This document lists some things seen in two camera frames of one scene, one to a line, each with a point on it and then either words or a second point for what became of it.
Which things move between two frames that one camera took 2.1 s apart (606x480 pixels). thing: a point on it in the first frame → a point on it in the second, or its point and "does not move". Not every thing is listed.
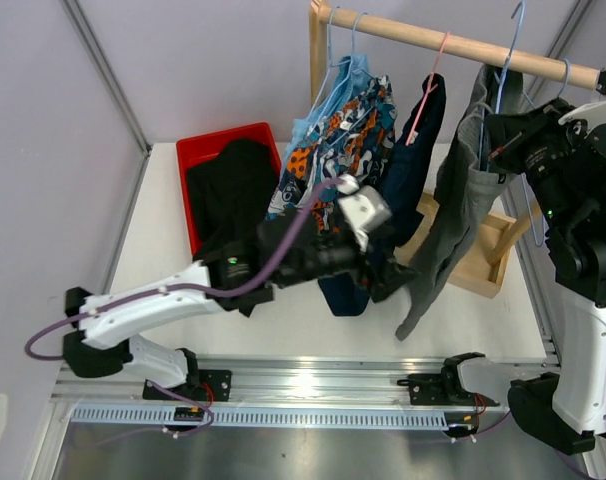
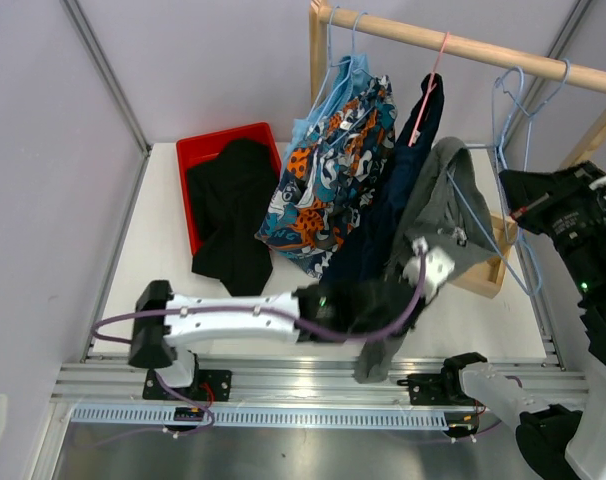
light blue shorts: x=352 y=71 does not move
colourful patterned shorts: x=354 y=138 does not move
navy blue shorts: x=413 y=154 does not move
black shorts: x=231 y=192 does not move
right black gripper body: x=544 y=148 → x=569 y=212
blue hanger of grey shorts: x=503 y=78 → x=498 y=92
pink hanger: x=431 y=85 does not move
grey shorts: x=465 y=176 → x=451 y=215
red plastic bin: x=192 y=149 does not move
